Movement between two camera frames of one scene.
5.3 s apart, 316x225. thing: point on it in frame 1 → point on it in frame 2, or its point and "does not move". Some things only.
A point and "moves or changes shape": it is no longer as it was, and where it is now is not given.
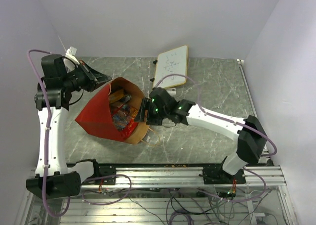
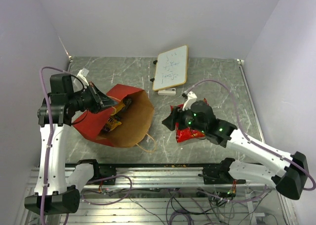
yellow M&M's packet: x=116 y=96 → x=118 y=107
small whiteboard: x=174 y=62 does not move
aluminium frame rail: x=271 y=177 does not move
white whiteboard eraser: x=172 y=91 does not move
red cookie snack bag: x=125 y=118 → x=183 y=135
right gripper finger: x=140 y=116 → x=170 y=121
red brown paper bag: x=96 y=118 moves or changes shape
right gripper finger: x=144 y=104 → x=175 y=112
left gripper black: x=93 y=81 → x=100 y=100
